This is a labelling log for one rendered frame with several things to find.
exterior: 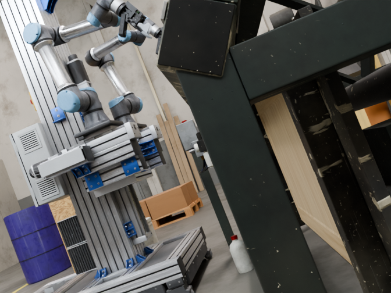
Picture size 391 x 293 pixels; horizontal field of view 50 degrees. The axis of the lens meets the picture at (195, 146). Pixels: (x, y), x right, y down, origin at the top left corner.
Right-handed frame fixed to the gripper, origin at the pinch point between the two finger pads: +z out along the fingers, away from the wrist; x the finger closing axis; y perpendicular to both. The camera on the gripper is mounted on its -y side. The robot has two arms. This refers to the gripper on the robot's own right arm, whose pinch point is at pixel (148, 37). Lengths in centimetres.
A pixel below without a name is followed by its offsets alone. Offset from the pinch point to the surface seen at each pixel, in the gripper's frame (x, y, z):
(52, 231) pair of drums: 314, -276, -55
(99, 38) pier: 886, -84, -436
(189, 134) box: 67, -30, 38
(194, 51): -139, 2, 59
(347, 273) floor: -25, -21, 137
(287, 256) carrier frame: -138, -12, 90
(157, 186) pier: 886, -282, -56
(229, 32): -138, 8, 61
